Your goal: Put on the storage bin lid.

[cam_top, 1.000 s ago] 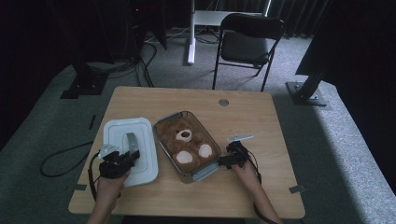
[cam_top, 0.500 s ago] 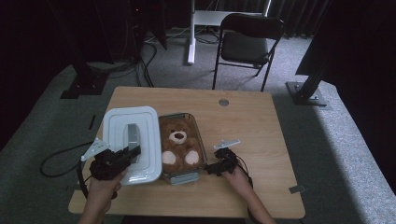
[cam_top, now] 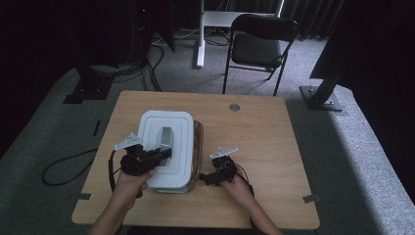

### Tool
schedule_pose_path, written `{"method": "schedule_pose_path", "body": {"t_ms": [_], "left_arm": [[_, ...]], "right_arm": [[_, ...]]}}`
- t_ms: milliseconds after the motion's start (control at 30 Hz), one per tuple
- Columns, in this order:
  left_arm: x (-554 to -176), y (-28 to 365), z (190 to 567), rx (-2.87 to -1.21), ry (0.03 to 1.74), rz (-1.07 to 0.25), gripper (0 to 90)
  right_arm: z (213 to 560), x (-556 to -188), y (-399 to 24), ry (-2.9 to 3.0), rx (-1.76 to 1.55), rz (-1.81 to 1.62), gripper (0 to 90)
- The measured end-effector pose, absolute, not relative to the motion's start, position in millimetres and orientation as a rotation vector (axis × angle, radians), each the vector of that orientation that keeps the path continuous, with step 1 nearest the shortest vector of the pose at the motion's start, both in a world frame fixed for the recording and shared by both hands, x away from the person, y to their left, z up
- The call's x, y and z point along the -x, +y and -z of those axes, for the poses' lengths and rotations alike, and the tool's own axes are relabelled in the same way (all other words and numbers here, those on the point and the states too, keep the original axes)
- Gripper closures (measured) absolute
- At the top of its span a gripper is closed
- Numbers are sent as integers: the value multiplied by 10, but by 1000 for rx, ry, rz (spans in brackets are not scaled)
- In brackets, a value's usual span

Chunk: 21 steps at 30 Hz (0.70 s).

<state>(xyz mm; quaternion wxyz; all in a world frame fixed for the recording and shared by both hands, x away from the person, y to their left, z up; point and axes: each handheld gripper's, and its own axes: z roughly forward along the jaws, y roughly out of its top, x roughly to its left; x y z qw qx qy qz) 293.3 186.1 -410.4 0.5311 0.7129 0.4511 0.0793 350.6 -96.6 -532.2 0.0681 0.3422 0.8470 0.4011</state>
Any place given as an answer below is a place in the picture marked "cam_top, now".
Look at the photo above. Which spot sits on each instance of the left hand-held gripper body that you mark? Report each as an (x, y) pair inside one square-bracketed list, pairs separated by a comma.
[(137, 161)]

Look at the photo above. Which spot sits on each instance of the person's left hand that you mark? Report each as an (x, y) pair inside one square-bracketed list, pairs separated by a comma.
[(130, 189)]

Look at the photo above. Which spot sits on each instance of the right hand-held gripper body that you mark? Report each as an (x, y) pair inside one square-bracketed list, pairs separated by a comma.
[(225, 169)]

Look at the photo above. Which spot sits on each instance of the dark equipment cabinet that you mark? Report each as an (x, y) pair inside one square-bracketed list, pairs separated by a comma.
[(147, 32)]

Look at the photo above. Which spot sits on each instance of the black metal stand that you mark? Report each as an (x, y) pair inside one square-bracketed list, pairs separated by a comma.
[(321, 98), (88, 88)]

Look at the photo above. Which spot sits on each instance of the clear plastic storage box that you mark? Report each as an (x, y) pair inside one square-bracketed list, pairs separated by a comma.
[(199, 137)]

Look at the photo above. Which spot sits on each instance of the black folding chair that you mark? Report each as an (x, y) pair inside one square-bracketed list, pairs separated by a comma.
[(257, 45)]

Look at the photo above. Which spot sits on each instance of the grey tape piece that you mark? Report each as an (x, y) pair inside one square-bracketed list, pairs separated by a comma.
[(84, 196), (311, 198)]

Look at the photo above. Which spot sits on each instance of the dark curtain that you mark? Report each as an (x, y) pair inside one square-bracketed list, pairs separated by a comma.
[(313, 16)]

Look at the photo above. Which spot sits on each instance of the person's right hand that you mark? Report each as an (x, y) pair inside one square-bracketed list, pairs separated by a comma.
[(239, 189)]

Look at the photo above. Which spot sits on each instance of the black tape strip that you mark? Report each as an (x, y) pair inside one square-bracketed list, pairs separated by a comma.
[(97, 128)]

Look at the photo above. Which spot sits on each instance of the grey round table grommet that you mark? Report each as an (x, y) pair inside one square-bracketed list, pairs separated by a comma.
[(234, 107)]

